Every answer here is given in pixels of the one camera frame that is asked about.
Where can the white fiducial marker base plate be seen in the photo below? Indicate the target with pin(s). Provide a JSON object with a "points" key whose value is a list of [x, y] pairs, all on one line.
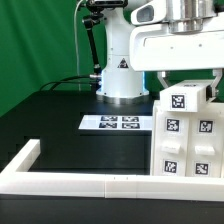
{"points": [[116, 122]]}

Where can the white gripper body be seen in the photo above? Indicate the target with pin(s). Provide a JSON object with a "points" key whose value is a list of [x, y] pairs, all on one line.
{"points": [[154, 48]]}

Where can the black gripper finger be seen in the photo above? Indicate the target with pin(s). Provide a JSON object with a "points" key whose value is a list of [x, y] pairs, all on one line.
{"points": [[163, 79], [212, 90]]}

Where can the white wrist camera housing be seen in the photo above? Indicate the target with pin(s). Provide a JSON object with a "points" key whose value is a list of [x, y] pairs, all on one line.
{"points": [[154, 11]]}

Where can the white U-shaped border frame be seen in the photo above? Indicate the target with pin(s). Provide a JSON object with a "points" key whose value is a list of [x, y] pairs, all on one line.
{"points": [[17, 179]]}

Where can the black articulated camera mount arm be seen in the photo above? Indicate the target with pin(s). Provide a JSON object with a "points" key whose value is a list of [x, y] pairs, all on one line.
{"points": [[89, 23]]}

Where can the white cabinet body box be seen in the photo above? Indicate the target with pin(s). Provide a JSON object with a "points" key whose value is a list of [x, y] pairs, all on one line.
{"points": [[188, 144]]}

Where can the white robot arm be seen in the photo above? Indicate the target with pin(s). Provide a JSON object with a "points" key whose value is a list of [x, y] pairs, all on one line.
{"points": [[129, 37]]}

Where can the white cabinet top block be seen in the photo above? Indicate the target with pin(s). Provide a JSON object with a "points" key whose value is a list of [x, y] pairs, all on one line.
{"points": [[186, 96]]}

